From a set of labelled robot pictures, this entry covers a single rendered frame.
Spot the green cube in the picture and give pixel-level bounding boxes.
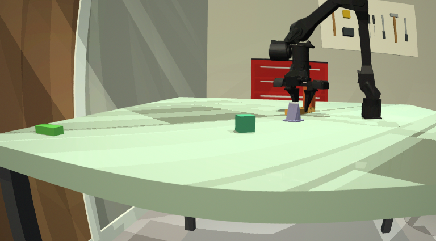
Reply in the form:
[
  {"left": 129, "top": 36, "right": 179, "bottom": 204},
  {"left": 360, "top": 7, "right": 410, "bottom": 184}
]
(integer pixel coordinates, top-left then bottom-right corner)
[{"left": 235, "top": 114, "right": 255, "bottom": 133}]

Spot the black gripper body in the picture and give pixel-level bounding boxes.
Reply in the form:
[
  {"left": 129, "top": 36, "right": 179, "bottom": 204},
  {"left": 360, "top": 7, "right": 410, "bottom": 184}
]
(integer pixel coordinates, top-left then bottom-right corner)
[{"left": 273, "top": 61, "right": 329, "bottom": 90}]

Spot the green rectangular block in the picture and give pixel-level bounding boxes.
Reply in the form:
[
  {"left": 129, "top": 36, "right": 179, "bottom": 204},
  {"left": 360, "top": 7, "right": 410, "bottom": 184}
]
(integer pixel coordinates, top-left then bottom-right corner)
[{"left": 35, "top": 124, "right": 64, "bottom": 136}]

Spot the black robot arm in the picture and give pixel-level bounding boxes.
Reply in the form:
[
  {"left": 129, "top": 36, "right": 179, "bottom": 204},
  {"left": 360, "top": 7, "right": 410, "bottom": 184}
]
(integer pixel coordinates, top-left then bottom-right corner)
[{"left": 269, "top": 0, "right": 382, "bottom": 119}]

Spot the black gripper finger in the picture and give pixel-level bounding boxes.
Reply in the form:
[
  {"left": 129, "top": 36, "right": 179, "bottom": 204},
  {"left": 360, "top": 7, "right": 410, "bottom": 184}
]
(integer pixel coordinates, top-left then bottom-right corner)
[
  {"left": 304, "top": 90, "right": 318, "bottom": 112},
  {"left": 284, "top": 88, "right": 299, "bottom": 102}
]

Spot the orange bar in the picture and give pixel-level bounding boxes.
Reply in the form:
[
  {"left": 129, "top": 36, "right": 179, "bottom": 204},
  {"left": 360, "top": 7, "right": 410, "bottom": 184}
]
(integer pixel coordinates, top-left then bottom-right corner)
[{"left": 285, "top": 86, "right": 316, "bottom": 115}]

